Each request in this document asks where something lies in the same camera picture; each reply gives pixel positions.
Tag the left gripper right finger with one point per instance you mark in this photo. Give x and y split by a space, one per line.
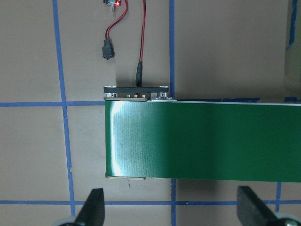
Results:
251 210

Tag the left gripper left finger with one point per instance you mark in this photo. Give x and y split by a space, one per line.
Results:
93 211

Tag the small motor controller board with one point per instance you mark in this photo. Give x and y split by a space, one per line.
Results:
112 3

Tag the green conveyor belt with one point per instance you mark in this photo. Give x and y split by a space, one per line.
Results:
150 135

